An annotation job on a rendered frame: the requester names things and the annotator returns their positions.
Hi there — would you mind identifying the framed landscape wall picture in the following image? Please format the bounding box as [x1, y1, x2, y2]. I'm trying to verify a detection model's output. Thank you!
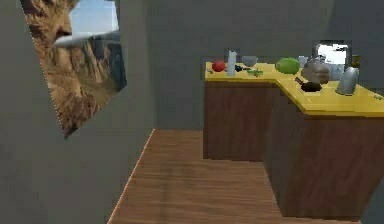
[19, 0, 128, 140]

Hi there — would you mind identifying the white window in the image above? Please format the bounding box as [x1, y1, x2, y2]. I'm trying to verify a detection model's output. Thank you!
[312, 40, 353, 66]

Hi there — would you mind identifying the brown counter with yellow top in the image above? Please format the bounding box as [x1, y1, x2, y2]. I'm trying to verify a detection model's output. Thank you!
[202, 61, 384, 221]

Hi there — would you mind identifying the green round lettuce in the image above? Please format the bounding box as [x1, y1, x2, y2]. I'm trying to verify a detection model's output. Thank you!
[275, 57, 301, 75]

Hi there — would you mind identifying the red tomato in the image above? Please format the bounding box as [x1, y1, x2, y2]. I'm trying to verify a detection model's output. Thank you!
[211, 60, 227, 73]

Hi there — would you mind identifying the grey bowl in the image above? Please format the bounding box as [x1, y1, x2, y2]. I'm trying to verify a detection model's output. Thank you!
[241, 55, 259, 68]

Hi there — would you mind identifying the white tall bottle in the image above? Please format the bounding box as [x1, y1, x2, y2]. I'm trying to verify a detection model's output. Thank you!
[227, 49, 238, 78]

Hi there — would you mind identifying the silver toaster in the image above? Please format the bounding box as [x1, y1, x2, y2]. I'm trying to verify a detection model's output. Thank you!
[335, 66, 360, 96]

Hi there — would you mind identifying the black frying pan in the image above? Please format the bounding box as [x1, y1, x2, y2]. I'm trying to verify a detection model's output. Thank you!
[294, 76, 323, 93]

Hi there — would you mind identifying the silver kettle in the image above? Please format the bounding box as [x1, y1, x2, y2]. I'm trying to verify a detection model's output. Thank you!
[328, 63, 346, 81]

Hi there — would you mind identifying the green small utensil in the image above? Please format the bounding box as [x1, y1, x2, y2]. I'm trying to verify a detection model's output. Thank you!
[246, 68, 265, 78]

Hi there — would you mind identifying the brown bread loaf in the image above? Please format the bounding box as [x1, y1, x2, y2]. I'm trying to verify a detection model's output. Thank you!
[301, 59, 331, 85]

